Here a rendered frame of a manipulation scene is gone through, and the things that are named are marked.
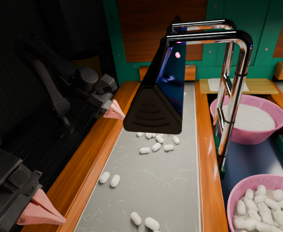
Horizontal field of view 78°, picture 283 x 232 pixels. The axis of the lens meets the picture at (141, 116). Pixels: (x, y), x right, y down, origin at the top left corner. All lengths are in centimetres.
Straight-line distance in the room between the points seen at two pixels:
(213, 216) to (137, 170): 25
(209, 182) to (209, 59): 66
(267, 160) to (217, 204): 33
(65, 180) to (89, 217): 14
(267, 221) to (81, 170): 50
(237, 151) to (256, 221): 29
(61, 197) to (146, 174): 25
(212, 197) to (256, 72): 75
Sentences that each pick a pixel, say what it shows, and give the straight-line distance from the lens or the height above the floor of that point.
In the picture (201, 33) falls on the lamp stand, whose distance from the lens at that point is 41.
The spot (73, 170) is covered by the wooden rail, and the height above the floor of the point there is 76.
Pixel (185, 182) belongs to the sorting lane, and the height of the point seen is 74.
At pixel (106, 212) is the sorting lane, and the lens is 53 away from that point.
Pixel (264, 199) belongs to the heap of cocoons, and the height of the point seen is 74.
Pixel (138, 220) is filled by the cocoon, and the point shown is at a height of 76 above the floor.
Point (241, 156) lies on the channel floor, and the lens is 75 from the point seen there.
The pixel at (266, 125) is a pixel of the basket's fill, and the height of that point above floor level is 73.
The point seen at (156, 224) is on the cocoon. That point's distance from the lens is 48.
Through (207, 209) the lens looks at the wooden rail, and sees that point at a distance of 50.
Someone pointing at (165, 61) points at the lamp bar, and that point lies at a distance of 30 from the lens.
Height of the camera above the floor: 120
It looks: 35 degrees down
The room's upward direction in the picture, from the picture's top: 7 degrees counter-clockwise
